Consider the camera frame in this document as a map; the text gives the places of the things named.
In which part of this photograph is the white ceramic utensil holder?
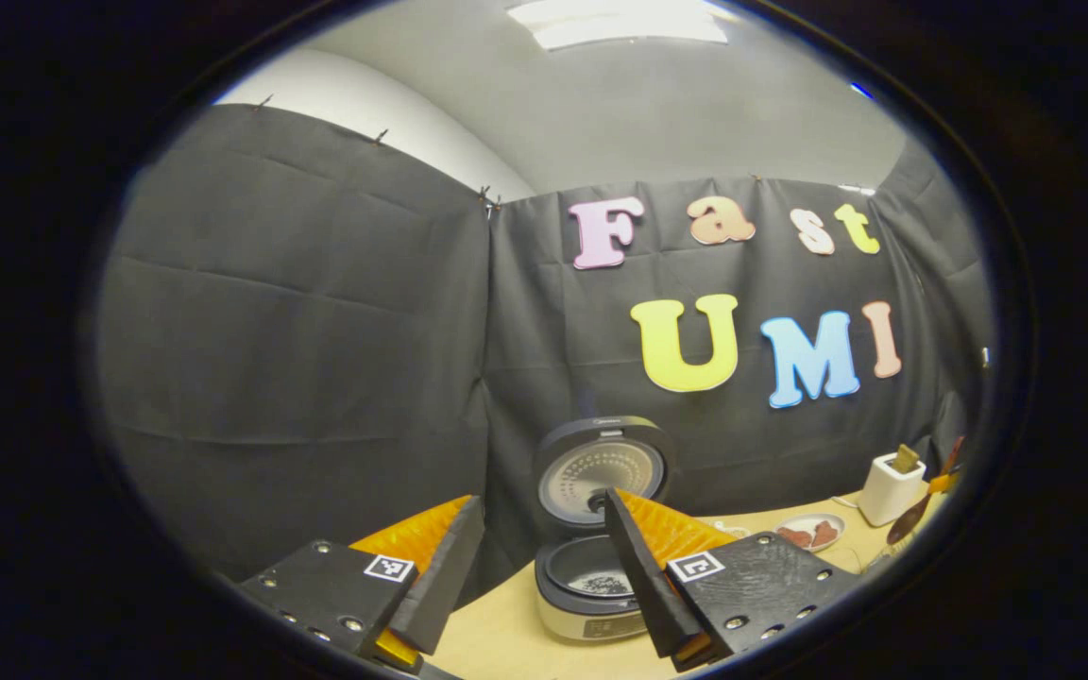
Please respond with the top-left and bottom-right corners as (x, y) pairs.
(858, 453), (928, 528)

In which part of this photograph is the large ceiling light panel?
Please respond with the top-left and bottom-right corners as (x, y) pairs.
(506, 0), (729, 50)

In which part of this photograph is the dark grey rice cooker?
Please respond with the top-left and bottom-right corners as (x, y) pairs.
(532, 416), (679, 645)

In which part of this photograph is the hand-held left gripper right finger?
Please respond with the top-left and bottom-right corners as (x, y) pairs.
(603, 487), (871, 673)

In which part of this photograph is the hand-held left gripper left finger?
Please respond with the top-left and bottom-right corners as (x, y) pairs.
(237, 494), (486, 673)

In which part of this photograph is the brown wooden spoon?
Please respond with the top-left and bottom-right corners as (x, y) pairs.
(886, 434), (966, 547)

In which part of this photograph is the round white plate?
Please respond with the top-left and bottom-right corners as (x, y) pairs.
(774, 513), (847, 553)

